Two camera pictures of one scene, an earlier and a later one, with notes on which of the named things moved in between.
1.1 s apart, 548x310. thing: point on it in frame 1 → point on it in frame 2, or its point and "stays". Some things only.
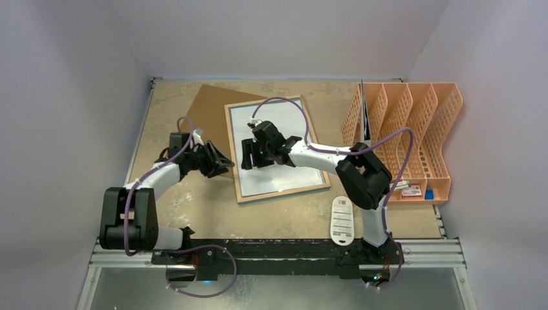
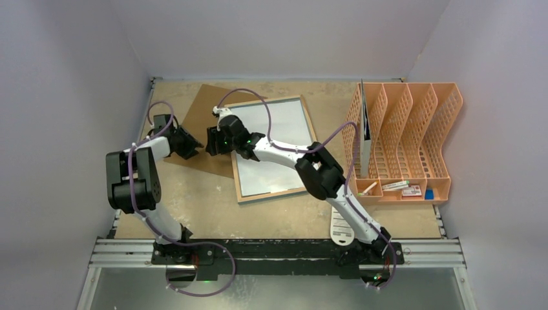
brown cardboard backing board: [207, 112] stays
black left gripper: [216, 163] → [191, 144]
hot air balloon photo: [289, 117] stays
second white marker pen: [400, 185] stays
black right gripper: [254, 153] → [216, 143]
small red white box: [412, 190] stays
